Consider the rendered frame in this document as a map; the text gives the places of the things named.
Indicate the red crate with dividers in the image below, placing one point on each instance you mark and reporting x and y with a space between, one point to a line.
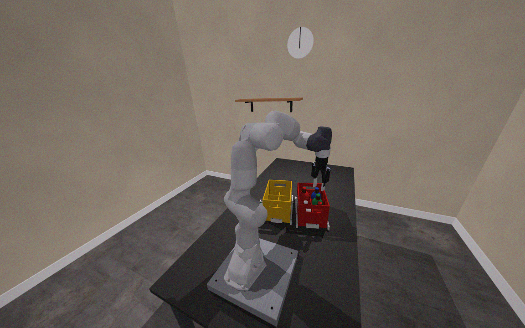
304 217

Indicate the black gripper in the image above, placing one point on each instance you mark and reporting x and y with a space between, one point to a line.
320 164

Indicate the blue bottle with light blue label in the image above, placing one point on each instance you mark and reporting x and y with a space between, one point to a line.
313 195

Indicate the green bottle with pale green label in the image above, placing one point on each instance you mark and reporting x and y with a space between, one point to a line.
316 200

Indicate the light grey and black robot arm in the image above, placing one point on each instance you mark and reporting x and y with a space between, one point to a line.
247 261

